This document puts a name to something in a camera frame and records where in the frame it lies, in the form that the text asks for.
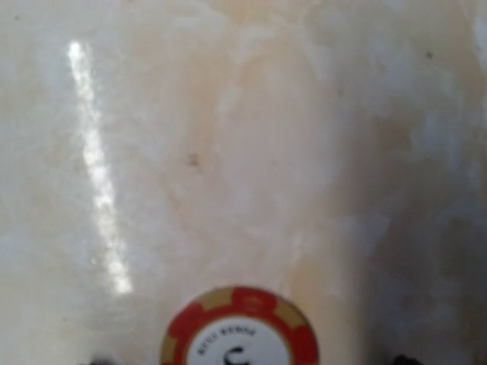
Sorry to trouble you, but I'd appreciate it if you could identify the red poker chip stack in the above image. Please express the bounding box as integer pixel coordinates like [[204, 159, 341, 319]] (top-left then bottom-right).
[[159, 286, 320, 365]]

